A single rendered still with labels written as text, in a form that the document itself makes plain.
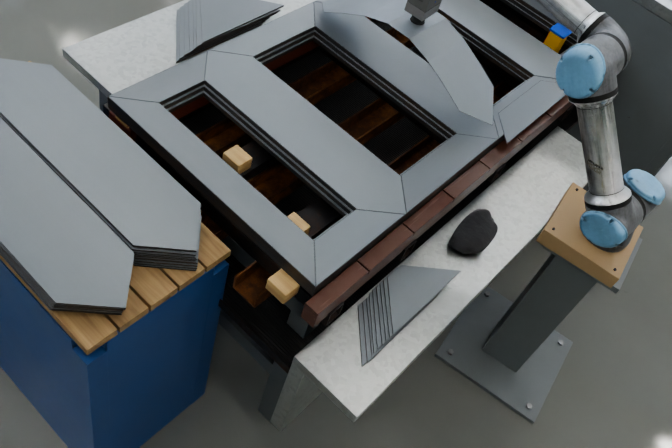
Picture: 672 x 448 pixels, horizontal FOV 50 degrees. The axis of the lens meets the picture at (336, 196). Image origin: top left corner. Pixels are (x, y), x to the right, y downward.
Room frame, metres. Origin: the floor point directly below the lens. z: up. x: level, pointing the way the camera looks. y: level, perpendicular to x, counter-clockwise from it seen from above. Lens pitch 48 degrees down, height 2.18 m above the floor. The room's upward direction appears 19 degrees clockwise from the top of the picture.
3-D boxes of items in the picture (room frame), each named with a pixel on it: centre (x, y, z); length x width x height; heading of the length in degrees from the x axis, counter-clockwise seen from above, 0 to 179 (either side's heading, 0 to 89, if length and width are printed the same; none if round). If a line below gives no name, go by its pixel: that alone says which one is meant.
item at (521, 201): (1.36, -0.42, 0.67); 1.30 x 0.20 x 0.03; 152
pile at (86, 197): (0.99, 0.64, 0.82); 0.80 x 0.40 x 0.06; 62
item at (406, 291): (1.06, -0.23, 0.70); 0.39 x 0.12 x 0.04; 152
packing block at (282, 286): (0.93, 0.05, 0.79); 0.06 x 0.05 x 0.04; 62
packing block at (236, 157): (1.25, 0.27, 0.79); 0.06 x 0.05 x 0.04; 62
